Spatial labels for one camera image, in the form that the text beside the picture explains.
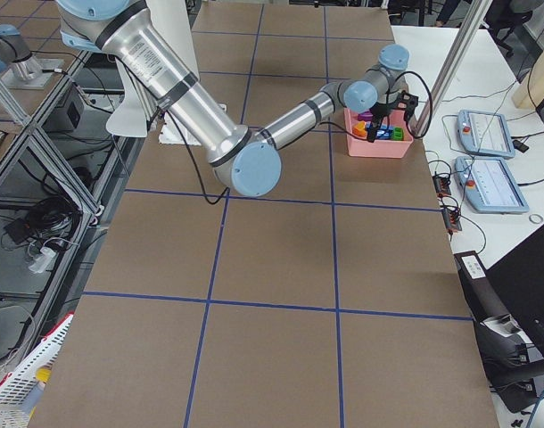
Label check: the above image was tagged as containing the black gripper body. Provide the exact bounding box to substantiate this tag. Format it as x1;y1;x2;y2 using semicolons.
372;90;419;118

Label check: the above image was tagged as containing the purple block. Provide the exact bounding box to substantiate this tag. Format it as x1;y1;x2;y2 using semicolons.
357;111;373;122

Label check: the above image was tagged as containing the long blue studded block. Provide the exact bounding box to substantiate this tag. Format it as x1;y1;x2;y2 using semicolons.
376;127;394;140

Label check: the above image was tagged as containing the orange block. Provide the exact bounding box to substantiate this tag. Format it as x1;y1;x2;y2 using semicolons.
351;121;367;138

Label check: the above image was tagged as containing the green block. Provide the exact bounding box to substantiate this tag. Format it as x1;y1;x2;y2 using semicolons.
390;127;404;141

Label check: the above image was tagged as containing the small blue block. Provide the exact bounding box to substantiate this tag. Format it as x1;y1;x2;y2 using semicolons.
376;131;389;140

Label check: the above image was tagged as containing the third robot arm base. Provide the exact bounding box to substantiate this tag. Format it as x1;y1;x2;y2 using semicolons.
0;24;64;90

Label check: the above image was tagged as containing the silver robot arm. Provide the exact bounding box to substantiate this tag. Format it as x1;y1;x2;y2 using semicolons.
57;1;418;197

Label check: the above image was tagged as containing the pink plastic box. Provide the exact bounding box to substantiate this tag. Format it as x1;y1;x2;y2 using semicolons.
343;108;414;159

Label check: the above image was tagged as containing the upper blue teach pendant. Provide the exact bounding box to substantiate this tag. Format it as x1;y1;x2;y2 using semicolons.
457;110;515;159

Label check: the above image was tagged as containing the blue teach pendant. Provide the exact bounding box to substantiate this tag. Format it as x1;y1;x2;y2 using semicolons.
454;156;530;214
457;110;515;159

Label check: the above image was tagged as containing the lower blue teach pendant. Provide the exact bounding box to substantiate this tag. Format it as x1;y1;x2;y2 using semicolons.
454;156;530;214

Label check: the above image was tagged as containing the black office chair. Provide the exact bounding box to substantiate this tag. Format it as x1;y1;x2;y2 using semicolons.
454;251;544;413

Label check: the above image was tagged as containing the white plastic basket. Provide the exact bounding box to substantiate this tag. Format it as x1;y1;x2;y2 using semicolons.
0;312;74;427

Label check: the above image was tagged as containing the aluminium frame post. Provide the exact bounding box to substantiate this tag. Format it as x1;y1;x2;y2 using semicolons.
416;0;492;139

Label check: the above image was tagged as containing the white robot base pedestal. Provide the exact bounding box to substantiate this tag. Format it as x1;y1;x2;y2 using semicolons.
105;0;228;146

